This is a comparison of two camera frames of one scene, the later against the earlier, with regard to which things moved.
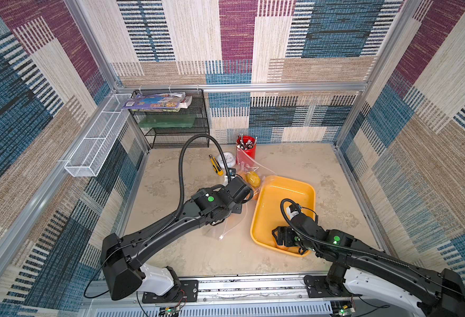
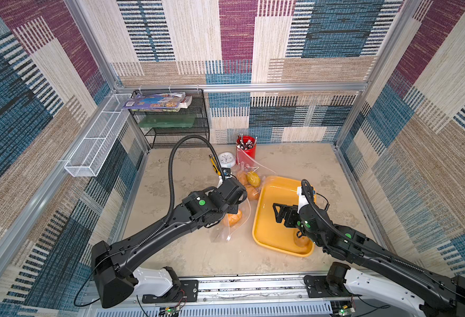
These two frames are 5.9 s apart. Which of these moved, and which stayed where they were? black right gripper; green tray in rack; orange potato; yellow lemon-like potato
Moved: black right gripper
Stayed: yellow lemon-like potato; orange potato; green tray in rack
